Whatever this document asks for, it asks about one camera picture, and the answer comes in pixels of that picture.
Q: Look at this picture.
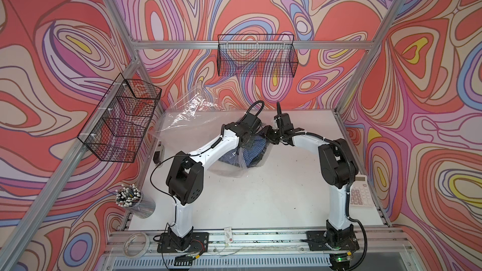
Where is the blue checked shirt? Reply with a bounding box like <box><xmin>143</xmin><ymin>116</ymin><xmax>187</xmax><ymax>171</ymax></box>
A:
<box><xmin>218</xmin><ymin>136</ymin><xmax>268</xmax><ymax>169</ymax></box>

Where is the clear plastic vacuum bag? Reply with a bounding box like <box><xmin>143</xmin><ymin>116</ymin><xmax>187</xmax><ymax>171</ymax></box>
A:
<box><xmin>150</xmin><ymin>87</ymin><xmax>272</xmax><ymax>178</ymax></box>

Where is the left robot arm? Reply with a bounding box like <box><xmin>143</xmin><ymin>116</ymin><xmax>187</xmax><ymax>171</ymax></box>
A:
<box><xmin>166</xmin><ymin>122</ymin><xmax>257</xmax><ymax>239</ymax></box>

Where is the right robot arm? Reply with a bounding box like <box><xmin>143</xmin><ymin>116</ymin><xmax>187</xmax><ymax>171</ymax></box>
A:
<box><xmin>261</xmin><ymin>125</ymin><xmax>358</xmax><ymax>231</ymax></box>

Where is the pink white calculator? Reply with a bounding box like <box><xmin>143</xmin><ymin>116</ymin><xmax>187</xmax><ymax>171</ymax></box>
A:
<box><xmin>350</xmin><ymin>174</ymin><xmax>374</xmax><ymax>208</ymax></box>

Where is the small white cardboard box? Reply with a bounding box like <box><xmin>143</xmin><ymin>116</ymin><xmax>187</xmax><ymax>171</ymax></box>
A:
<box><xmin>223</xmin><ymin>227</ymin><xmax>233</xmax><ymax>244</ymax></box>

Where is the clear cup of pens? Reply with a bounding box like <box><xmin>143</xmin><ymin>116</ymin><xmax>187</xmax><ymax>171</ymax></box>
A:
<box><xmin>115</xmin><ymin>184</ymin><xmax>156</xmax><ymax>219</ymax></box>

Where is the clear tape roll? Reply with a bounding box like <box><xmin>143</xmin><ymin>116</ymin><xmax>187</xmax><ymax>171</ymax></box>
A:
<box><xmin>123</xmin><ymin>233</ymin><xmax>151</xmax><ymax>260</ymax></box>

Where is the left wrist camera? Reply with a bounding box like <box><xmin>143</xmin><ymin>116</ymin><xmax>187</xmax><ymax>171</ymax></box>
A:
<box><xmin>240</xmin><ymin>100</ymin><xmax>265</xmax><ymax>132</ymax></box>

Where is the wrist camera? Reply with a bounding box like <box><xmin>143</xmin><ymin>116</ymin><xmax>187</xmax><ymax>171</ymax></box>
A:
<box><xmin>240</xmin><ymin>100</ymin><xmax>265</xmax><ymax>132</ymax></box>
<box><xmin>274</xmin><ymin>102</ymin><xmax>294</xmax><ymax>134</ymax></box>

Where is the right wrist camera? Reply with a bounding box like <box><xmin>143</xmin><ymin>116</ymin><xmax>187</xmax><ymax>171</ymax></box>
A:
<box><xmin>274</xmin><ymin>102</ymin><xmax>294</xmax><ymax>134</ymax></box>

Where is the black wire basket back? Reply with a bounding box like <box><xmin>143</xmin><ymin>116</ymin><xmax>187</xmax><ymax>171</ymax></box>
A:
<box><xmin>217</xmin><ymin>33</ymin><xmax>299</xmax><ymax>78</ymax></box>

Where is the black wire basket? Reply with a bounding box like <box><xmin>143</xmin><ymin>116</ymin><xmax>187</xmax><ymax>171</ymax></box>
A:
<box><xmin>217</xmin><ymin>33</ymin><xmax>299</xmax><ymax>78</ymax></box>
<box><xmin>77</xmin><ymin>74</ymin><xmax>162</xmax><ymax>163</ymax></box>

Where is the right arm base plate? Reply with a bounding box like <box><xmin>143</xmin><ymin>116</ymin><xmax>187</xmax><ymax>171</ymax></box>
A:
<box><xmin>303</xmin><ymin>230</ymin><xmax>360</xmax><ymax>252</ymax></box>

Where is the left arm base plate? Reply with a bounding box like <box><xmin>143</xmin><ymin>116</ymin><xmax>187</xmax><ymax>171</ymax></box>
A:
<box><xmin>153</xmin><ymin>230</ymin><xmax>209</xmax><ymax>254</ymax></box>

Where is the black wire basket left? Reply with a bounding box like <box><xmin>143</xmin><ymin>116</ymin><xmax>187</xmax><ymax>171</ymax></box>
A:
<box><xmin>77</xmin><ymin>74</ymin><xmax>162</xmax><ymax>163</ymax></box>

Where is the aluminium front rail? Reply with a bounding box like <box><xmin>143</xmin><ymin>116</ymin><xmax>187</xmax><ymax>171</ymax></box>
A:
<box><xmin>96</xmin><ymin>227</ymin><xmax>424</xmax><ymax>270</ymax></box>

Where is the aluminium frame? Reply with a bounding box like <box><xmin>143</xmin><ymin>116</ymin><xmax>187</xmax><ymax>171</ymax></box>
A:
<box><xmin>0</xmin><ymin>0</ymin><xmax>426</xmax><ymax>271</ymax></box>

